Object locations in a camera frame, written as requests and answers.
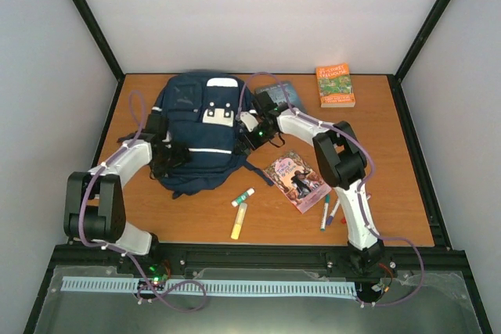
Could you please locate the green white glue stick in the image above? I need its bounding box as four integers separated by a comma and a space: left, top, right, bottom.
231, 188, 255, 207

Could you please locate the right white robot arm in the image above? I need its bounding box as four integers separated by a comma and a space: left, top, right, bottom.
236, 92, 384, 275

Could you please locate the yellow highlighter marker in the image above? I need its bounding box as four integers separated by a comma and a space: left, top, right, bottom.
230, 203, 247, 240

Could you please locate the pink illustrated paperback book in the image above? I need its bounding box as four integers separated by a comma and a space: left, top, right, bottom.
264, 151, 332, 214

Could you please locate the right black frame post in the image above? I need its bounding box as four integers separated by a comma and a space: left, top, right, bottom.
395, 0, 477, 81

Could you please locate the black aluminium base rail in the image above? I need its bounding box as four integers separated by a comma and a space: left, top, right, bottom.
48, 242, 473, 282

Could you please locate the light blue cable duct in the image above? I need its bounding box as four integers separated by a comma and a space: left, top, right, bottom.
60, 276, 357, 299

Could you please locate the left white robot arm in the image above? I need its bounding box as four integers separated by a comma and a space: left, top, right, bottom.
63, 113, 190, 274

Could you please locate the purple whiteboard marker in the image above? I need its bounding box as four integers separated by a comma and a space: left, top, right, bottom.
326, 199, 341, 226

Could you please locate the black frame post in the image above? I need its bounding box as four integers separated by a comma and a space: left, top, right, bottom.
49, 0, 126, 81
395, 0, 477, 81

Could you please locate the orange treehouse book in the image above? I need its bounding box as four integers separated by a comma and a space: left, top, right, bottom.
315, 63, 355, 108

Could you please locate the left black frame post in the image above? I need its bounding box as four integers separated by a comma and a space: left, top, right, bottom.
49, 0, 126, 81

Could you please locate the dark blue castle book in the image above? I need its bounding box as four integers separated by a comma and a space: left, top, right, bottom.
254, 81, 307, 113

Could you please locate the navy blue student backpack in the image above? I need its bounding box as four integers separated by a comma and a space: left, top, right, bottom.
150, 71, 273, 199

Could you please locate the purple cable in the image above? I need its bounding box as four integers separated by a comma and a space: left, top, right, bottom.
236, 71, 426, 309
77, 90, 208, 314

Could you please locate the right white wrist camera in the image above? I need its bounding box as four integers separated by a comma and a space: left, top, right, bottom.
239, 112, 259, 132

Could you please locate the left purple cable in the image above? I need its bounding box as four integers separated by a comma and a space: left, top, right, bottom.
77, 90, 208, 314

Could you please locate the red whiteboard marker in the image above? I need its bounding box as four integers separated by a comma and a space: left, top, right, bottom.
341, 193, 372, 224

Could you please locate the green whiteboard marker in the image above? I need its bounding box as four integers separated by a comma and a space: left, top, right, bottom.
320, 194, 330, 232

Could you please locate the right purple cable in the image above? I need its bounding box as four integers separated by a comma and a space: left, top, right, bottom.
236, 71, 426, 309

